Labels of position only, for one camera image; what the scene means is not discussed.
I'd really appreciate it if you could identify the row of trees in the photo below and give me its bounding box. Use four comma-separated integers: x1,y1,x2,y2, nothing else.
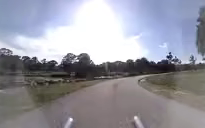
0,47,205,79

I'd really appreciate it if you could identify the grey asphalt path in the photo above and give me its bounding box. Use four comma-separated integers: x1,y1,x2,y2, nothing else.
0,73,205,128

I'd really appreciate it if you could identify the robot's own part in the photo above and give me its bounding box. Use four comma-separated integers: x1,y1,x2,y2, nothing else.
63,116,74,128
133,115,145,128

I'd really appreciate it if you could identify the grass verge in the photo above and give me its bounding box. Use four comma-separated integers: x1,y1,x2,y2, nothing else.
138,67,205,114

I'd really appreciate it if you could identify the grass field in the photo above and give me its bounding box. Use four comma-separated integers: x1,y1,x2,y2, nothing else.
0,73,108,127

